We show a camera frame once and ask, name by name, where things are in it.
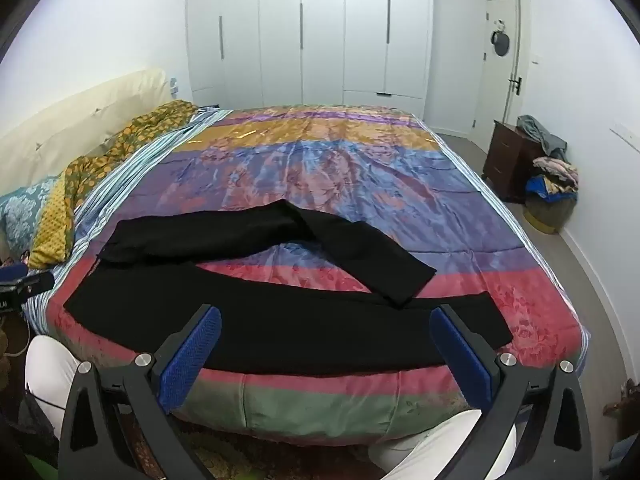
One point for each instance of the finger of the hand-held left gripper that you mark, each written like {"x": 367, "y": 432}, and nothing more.
{"x": 35, "y": 282}

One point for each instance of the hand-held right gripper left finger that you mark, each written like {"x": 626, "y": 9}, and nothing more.
{"x": 192, "y": 355}

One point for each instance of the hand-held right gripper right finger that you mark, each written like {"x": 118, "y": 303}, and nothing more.
{"x": 462, "y": 360}

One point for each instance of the black pants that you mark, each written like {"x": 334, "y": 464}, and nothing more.
{"x": 280, "y": 325}

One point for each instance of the blue patterned pillow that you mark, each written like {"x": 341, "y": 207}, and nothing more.
{"x": 25, "y": 210}

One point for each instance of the person's left leg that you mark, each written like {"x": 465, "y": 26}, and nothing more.
{"x": 47, "y": 365}

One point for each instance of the green laundry basket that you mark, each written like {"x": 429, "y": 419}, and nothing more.
{"x": 547, "y": 212}

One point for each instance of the cream padded headboard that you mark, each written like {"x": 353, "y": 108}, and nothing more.
{"x": 75, "y": 115}

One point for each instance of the yellow patterned blanket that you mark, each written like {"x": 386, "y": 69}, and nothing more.
{"x": 150, "y": 120}

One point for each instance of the dark wooden nightstand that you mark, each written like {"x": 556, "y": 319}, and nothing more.
{"x": 507, "y": 160}

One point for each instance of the pile of mixed clothes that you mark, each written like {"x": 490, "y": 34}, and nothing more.
{"x": 555, "y": 175}

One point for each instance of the colourful striped floral quilt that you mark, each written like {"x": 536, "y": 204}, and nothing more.
{"x": 350, "y": 170}

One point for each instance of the grey cloth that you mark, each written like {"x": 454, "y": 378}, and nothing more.
{"x": 540, "y": 132}

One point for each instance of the white door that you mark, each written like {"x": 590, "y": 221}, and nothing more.
{"x": 500, "y": 100}

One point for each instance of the dark round hanging object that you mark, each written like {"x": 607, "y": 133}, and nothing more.
{"x": 500, "y": 44}

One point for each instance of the white wardrobe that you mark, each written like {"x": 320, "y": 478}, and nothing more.
{"x": 320, "y": 35}

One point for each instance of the wall socket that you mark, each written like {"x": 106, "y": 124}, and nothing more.
{"x": 174, "y": 86}

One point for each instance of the white wall plate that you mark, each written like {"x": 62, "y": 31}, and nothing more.
{"x": 625, "y": 133}

